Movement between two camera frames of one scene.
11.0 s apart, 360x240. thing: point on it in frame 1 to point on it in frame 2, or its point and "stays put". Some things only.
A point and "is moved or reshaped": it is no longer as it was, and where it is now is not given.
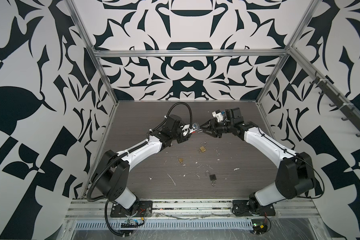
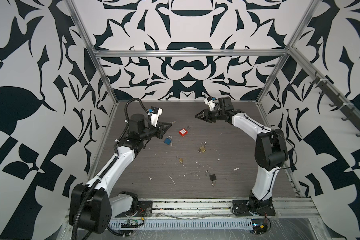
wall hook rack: (353, 114) stays put
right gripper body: (219, 128) to (213, 116)
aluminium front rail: (98, 208) stays put
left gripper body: (180, 138) to (156, 131)
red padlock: (196, 128) is moved or reshaped
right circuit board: (259, 226) stays put
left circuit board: (131, 223) stays put
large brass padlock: (202, 148) stays put
